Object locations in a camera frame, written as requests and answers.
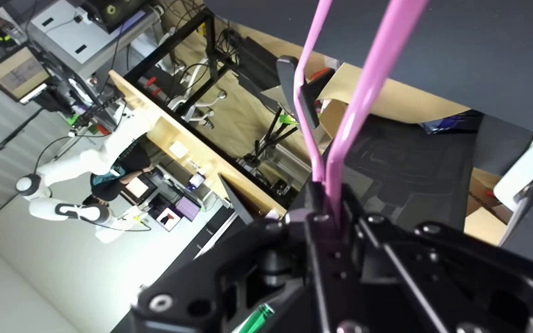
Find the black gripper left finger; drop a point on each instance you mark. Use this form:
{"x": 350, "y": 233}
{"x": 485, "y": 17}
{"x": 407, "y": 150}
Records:
{"x": 259, "y": 270}

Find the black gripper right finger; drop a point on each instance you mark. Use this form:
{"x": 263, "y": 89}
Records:
{"x": 439, "y": 283}

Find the pink clothes hanger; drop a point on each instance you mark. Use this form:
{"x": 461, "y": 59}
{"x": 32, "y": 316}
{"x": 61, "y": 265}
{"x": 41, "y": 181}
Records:
{"x": 370, "y": 80}

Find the small white background robot arm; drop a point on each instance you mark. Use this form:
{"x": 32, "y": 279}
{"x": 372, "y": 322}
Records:
{"x": 74, "y": 167}

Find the small purple box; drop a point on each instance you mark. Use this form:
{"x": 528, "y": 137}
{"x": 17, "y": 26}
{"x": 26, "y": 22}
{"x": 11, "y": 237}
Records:
{"x": 187, "y": 207}

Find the black tripod with green clip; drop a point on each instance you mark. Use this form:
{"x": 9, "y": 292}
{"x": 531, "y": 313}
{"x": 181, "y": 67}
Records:
{"x": 276, "y": 131}

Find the light wooden desk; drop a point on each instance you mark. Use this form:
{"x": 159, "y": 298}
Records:
{"x": 180, "y": 144}

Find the tan cardboard sheet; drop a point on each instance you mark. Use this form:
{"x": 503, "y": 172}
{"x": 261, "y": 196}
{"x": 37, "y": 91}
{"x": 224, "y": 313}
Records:
{"x": 402, "y": 102}

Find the black office chair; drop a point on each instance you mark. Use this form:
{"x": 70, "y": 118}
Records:
{"x": 287, "y": 80}

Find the grey metal box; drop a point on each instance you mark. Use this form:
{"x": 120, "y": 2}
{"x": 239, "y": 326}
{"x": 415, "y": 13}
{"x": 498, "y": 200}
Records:
{"x": 74, "y": 33}

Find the black framed monitor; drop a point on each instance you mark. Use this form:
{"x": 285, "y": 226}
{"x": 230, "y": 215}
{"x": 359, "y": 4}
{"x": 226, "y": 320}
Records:
{"x": 17, "y": 74}

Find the black metal frame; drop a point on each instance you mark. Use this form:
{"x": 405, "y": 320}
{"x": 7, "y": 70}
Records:
{"x": 207, "y": 37}

